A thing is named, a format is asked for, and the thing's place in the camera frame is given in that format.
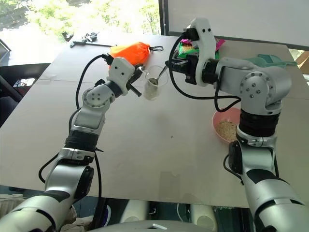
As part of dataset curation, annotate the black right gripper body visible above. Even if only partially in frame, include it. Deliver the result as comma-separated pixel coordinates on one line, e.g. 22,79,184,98
184,54,201,86

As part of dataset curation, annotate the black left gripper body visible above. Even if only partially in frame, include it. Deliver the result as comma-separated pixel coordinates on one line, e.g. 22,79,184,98
127,66,146,85

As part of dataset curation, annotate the clear glass mug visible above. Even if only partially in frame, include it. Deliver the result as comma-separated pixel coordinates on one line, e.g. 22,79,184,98
142,65,169,101

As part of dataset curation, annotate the metal spoon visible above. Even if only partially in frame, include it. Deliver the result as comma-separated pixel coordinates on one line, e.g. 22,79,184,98
149,65,169,87

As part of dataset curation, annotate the oatmeal in glass mug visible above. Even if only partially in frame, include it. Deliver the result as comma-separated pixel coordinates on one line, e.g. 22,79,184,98
144,78,160,101

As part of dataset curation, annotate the pink bowl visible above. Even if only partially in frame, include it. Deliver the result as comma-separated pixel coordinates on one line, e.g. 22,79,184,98
212,107,242,145

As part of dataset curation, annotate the oatmeal in pink bowl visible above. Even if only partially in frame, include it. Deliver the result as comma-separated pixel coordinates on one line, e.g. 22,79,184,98
215,120,239,143

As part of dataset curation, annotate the teal plastic scoop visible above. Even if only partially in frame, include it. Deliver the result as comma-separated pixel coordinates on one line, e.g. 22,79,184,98
242,54,296,70

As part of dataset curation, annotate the green snack packet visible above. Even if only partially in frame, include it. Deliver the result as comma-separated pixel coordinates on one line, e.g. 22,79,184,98
177,42,221,59

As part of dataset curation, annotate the magenta snack packet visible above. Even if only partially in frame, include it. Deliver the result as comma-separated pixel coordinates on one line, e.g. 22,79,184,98
180,37,226,52

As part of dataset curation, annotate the black key bunch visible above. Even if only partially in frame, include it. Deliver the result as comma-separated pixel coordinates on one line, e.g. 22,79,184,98
81,31,100,44

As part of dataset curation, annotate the long black bar tool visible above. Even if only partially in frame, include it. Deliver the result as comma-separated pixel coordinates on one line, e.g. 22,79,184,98
69,41,117,48

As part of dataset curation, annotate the white roller blind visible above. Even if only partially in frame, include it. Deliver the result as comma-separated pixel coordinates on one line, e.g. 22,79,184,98
166,0,309,48

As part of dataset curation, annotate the wooden box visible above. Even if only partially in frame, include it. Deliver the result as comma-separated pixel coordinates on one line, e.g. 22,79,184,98
296,49,309,71

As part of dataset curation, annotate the white rounded robot leg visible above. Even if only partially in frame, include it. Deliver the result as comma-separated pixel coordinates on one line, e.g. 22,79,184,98
119,200,149,224
189,203,218,227

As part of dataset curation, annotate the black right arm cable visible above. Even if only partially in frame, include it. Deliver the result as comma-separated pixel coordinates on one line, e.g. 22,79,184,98
168,35,243,113

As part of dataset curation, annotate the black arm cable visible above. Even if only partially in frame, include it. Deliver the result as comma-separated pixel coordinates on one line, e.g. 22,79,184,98
168,35,243,113
38,54,114,213

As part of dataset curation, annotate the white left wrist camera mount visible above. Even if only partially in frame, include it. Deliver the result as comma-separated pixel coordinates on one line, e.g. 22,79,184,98
105,57,136,96

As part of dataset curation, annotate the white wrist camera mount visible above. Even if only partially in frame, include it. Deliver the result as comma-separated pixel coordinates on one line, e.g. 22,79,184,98
105,57,136,96
183,17,217,87

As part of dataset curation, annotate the orange drawstring bag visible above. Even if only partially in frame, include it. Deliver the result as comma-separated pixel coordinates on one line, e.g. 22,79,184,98
110,41,151,66

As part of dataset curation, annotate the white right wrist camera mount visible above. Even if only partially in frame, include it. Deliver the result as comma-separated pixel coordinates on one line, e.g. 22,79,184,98
183,17,217,87

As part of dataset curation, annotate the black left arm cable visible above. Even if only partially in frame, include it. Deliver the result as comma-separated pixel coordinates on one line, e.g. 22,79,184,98
38,54,114,213

